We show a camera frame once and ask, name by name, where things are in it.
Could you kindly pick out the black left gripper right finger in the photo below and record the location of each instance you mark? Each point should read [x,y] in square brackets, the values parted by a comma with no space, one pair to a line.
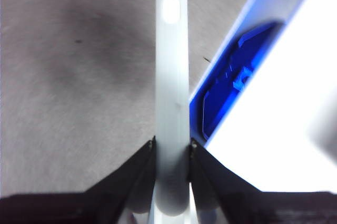
[263,208]

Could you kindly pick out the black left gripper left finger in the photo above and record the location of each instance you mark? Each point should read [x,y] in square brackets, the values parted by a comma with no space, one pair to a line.
[79,208]

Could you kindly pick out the blue ribbed plastic cup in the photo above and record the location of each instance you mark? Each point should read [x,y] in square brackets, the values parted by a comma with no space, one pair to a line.
[218,76]

